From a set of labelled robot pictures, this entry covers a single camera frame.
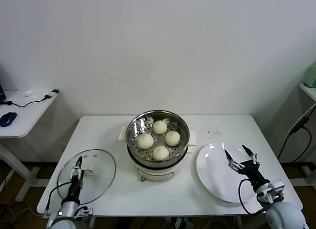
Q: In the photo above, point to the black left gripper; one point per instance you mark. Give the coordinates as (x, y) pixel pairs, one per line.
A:
(75, 189)

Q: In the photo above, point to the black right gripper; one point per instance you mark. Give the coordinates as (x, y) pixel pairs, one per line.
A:
(251, 171)

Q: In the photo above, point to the round glass pot lid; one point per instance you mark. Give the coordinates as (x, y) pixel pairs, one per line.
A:
(98, 179)

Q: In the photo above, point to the white steamed baozi bun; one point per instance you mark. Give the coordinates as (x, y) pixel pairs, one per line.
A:
(145, 141)
(160, 127)
(172, 138)
(160, 153)

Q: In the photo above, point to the blue computer mouse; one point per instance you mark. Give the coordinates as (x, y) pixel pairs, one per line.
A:
(8, 118)

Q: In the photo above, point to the stainless steel steamer basket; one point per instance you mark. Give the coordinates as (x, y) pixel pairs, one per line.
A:
(133, 137)

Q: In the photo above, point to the large white round plate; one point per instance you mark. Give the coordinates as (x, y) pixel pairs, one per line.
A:
(214, 174)

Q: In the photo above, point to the white side desk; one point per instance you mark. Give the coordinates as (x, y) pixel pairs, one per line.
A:
(32, 113)

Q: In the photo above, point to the small white crumpled object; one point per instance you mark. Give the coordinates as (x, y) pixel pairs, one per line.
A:
(29, 93)

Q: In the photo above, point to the white side table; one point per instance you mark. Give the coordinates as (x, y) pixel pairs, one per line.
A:
(309, 90)

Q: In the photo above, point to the black laptop computer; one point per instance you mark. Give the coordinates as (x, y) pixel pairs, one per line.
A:
(2, 93)

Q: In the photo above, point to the pale green appliance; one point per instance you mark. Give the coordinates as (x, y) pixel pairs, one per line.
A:
(310, 77)

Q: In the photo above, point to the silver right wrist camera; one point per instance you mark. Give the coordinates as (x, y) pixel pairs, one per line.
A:
(272, 189)

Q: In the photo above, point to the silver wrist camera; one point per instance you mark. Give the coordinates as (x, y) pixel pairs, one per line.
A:
(272, 189)
(85, 211)

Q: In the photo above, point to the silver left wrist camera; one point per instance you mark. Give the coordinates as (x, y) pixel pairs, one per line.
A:
(85, 211)

